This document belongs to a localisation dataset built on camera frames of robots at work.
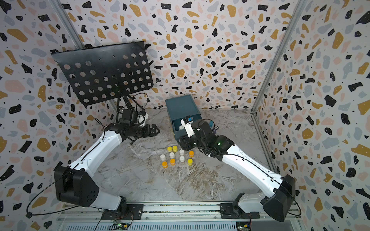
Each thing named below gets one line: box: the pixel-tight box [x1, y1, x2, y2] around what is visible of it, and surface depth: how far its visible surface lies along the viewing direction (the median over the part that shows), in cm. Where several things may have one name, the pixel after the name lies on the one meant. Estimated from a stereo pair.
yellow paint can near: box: [187, 158, 194, 167], surface depth 92 cm
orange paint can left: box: [161, 161, 169, 169], surface depth 91 cm
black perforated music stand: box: [50, 41, 154, 127], surface depth 76 cm
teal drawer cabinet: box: [165, 94, 201, 141], surface depth 94 cm
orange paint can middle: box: [170, 158, 176, 167], surface depth 92 cm
